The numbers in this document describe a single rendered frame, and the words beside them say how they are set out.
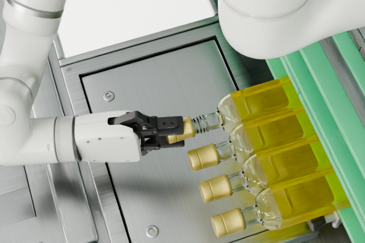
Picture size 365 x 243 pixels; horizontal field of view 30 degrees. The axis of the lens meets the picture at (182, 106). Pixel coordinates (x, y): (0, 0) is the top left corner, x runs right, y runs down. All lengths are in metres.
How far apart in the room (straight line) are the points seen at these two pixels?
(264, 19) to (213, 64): 0.65
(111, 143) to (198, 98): 0.27
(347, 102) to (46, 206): 0.56
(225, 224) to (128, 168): 0.27
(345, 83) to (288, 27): 0.33
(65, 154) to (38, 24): 0.22
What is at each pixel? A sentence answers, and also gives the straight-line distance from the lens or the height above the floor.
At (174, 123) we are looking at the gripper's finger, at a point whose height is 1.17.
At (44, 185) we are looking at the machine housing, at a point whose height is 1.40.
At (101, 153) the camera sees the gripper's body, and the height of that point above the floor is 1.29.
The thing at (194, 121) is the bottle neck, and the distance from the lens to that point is 1.10.
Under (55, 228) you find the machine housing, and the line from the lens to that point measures 1.23.
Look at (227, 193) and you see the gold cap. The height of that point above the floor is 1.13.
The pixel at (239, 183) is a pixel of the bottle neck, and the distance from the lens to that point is 1.05.
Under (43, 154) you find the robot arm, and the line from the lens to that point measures 1.10.
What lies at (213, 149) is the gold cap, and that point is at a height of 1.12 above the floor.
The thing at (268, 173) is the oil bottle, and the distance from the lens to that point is 1.05.
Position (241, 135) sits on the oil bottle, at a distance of 1.07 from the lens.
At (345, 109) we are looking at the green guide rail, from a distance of 0.99.
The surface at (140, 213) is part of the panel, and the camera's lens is 1.19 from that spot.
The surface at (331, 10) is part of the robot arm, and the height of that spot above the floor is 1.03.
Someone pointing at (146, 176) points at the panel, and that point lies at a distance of 1.21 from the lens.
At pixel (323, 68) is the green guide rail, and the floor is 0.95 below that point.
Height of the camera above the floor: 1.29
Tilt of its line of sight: 8 degrees down
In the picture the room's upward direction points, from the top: 107 degrees counter-clockwise
